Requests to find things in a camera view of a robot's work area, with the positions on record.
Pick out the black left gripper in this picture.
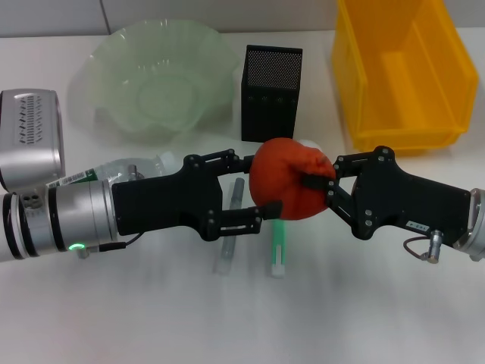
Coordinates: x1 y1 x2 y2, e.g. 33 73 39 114
111 147 284 243

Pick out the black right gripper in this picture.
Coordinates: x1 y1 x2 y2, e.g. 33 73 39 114
302 146 473 242

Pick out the orange fruit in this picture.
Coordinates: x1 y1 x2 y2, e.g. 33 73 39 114
249 136 337 221

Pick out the clear water bottle green label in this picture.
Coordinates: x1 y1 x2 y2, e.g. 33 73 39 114
45 151 182 187

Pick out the green pen white end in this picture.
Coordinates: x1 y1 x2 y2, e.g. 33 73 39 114
270 219 288 280

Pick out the grey pen in clear sleeve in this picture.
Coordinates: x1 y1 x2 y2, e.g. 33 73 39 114
214 177 246 276

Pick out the black mesh pen holder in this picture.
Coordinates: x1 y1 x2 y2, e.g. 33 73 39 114
240 44 304 144

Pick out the pale green wavy fruit plate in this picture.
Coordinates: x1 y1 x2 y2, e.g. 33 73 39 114
67 20 239 146

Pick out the yellow plastic bin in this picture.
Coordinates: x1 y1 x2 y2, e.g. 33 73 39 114
331 0 479 158

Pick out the grey right gripper cable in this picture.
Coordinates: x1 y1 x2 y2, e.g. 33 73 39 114
402 228 445 265

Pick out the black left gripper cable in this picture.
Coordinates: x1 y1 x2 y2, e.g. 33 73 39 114
77 232 146 259

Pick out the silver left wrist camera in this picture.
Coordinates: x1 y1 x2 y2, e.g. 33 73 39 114
0 89 65 191

